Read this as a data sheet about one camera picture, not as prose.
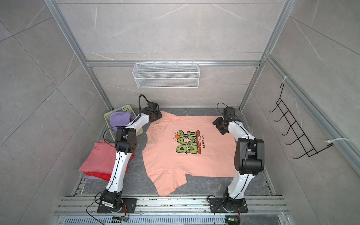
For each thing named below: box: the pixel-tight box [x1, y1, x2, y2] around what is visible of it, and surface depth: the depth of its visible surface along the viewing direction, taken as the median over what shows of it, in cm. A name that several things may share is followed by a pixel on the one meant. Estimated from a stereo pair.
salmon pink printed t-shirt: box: [142, 110, 237, 196], surface depth 95 cm
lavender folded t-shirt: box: [84, 174, 103, 180], surface depth 84 cm
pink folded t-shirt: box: [78, 140, 117, 174], surface depth 83 cm
